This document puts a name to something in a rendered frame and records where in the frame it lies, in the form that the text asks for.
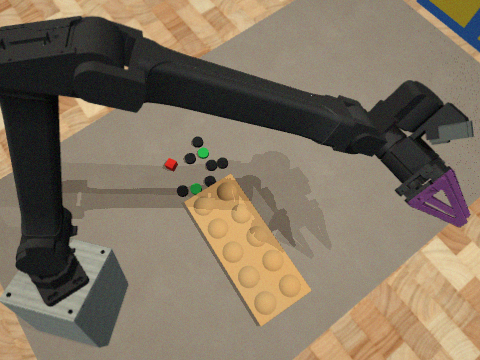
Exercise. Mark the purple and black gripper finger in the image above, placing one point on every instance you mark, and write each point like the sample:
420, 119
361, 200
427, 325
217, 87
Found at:
444, 184
441, 205

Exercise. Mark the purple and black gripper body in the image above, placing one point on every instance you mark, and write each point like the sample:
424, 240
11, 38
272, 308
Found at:
393, 164

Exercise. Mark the black disc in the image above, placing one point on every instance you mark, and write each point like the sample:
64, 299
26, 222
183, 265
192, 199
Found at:
211, 165
209, 180
197, 142
190, 158
182, 191
222, 162

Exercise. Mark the green disc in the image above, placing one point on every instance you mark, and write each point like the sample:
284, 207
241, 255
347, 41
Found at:
203, 153
195, 188

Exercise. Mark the red cube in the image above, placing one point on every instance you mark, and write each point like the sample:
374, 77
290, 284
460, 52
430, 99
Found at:
171, 164

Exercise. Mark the wooden tray with round pockets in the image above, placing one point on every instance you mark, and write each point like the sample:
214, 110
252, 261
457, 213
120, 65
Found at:
263, 273

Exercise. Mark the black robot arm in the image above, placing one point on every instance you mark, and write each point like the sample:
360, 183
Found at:
36, 67

